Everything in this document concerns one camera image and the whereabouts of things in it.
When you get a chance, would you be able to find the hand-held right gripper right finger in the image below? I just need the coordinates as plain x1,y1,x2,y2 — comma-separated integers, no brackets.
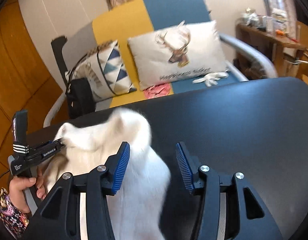
176,142,284,240

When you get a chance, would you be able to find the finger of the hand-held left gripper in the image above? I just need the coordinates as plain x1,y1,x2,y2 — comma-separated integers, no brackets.
49,138,67,148

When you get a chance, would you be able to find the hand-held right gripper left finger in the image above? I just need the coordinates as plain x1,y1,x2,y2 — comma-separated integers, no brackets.
23,142,131,240

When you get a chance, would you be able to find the cream knit sweater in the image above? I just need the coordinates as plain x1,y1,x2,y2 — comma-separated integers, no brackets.
43,107,172,240

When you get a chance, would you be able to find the person's left forearm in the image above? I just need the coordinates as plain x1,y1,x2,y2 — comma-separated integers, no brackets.
0,187,29,240

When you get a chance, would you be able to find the person's left hand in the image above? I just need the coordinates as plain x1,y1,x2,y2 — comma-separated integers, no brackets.
9,167,48,213

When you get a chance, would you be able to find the black handbag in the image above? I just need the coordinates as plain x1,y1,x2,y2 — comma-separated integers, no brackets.
65,51,112,119

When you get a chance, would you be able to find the wooden wardrobe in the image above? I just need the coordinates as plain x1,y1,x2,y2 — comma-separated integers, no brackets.
0,0,67,160

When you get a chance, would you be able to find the pink cloth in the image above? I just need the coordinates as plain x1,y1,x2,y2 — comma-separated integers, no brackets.
143,84,174,99

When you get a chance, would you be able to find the white glove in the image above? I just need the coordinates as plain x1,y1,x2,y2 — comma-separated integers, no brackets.
193,72,229,87

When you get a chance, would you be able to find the triangle pattern pillow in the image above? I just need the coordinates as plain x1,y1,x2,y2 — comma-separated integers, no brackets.
65,39,137,102

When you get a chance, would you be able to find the deer print pillow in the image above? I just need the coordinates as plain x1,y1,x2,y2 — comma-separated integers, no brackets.
128,20,228,90

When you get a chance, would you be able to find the grey yellow blue sofa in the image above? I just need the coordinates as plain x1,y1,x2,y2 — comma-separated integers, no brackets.
43,0,278,128

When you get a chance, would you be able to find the wooden side table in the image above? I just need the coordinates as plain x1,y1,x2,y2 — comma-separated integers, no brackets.
236,22,308,78

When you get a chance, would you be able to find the clutter of small containers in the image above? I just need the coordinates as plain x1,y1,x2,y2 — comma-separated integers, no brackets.
240,7,297,33

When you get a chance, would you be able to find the black cable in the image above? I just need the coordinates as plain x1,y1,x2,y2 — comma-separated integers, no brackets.
0,169,12,188

